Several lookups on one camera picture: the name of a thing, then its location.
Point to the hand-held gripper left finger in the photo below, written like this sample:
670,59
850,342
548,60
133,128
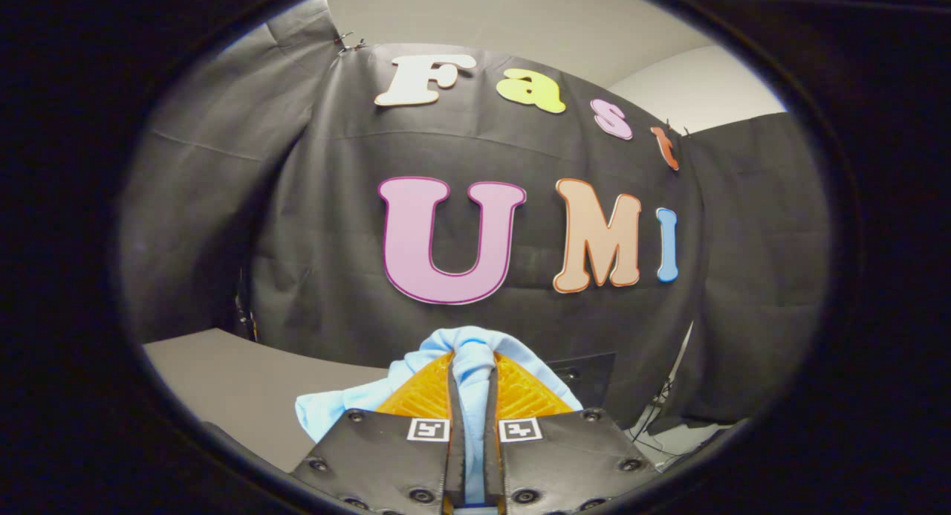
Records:
455,463

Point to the grey and white cabinet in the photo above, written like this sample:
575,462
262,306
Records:
223,381

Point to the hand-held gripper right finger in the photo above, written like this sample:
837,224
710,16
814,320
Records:
492,463

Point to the light blue garment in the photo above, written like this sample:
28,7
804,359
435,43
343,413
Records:
472,351

